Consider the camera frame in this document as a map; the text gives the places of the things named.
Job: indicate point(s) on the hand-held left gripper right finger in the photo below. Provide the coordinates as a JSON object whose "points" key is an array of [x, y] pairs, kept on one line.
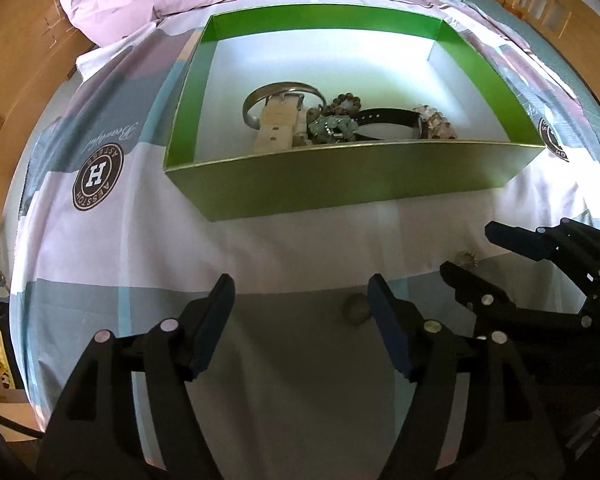
{"points": [[387, 322]]}

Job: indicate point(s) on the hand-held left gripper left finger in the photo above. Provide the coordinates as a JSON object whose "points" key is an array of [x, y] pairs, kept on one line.
{"points": [[214, 322]]}

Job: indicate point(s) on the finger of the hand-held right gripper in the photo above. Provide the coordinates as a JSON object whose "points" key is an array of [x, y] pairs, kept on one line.
{"points": [[515, 240], [467, 287]]}

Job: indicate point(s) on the green cardboard box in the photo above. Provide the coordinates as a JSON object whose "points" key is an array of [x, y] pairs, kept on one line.
{"points": [[330, 180]]}

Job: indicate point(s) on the silver bangle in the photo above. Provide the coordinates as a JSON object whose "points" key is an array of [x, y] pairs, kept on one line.
{"points": [[250, 110]]}

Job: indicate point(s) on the printed patchwork bed sheet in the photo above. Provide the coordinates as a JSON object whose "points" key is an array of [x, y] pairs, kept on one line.
{"points": [[280, 250]]}

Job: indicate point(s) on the yellow black cloth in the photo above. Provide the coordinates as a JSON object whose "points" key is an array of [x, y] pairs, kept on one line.
{"points": [[1, 355]]}

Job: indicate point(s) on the wooden cabinet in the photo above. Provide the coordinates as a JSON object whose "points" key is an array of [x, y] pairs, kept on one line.
{"points": [[555, 10]]}

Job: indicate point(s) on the wooden bed frame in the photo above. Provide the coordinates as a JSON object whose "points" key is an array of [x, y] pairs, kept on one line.
{"points": [[20, 60]]}

